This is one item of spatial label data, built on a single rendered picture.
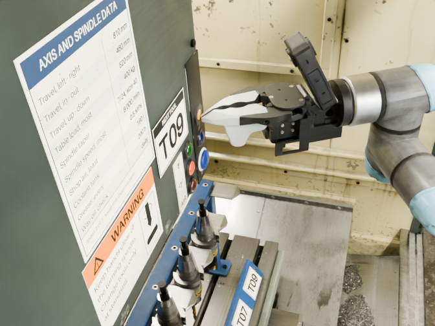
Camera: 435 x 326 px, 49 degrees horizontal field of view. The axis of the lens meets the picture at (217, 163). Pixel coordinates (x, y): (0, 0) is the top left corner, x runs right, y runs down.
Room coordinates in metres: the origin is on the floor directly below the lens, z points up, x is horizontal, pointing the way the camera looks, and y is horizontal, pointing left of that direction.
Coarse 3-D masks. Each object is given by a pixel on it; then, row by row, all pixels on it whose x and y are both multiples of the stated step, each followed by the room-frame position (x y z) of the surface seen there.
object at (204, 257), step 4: (192, 248) 0.71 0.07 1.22; (196, 248) 0.71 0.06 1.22; (200, 248) 0.71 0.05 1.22; (204, 248) 0.71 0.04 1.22; (192, 252) 0.70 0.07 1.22; (196, 252) 0.70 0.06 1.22; (200, 252) 0.70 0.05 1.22; (204, 252) 0.70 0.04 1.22; (208, 252) 0.70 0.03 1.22; (196, 256) 0.69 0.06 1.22; (200, 256) 0.69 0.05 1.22; (204, 256) 0.69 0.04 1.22; (208, 256) 0.69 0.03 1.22; (212, 256) 0.69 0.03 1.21; (196, 260) 0.68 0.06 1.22; (200, 260) 0.68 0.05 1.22; (204, 260) 0.68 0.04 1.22; (208, 260) 0.68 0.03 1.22; (212, 260) 0.68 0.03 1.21; (200, 264) 0.67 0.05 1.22; (204, 264) 0.67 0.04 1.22; (208, 264) 0.67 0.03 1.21
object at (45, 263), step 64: (0, 0) 0.30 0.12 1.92; (64, 0) 0.35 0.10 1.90; (128, 0) 0.44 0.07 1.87; (0, 64) 0.28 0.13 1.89; (0, 128) 0.26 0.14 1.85; (0, 192) 0.24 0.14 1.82; (0, 256) 0.22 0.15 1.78; (64, 256) 0.27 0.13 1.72; (0, 320) 0.20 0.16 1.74; (64, 320) 0.25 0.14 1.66
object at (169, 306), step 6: (162, 300) 0.53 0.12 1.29; (168, 300) 0.53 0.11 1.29; (162, 306) 0.52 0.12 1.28; (168, 306) 0.53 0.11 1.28; (174, 306) 0.53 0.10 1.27; (162, 312) 0.52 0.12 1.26; (168, 312) 0.52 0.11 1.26; (174, 312) 0.53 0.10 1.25; (162, 318) 0.52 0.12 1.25; (168, 318) 0.52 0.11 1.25; (174, 318) 0.52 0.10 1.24; (162, 324) 0.52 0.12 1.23; (168, 324) 0.52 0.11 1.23; (174, 324) 0.52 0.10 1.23
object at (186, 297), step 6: (168, 288) 0.61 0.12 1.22; (174, 288) 0.61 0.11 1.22; (180, 288) 0.61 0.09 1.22; (186, 288) 0.61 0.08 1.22; (174, 294) 0.60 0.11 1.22; (180, 294) 0.60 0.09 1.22; (186, 294) 0.59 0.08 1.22; (192, 294) 0.59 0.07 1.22; (174, 300) 0.58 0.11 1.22; (180, 300) 0.58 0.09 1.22; (186, 300) 0.58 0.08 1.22; (192, 300) 0.58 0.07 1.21; (180, 306) 0.57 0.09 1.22; (186, 306) 0.57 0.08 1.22; (192, 306) 0.57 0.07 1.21
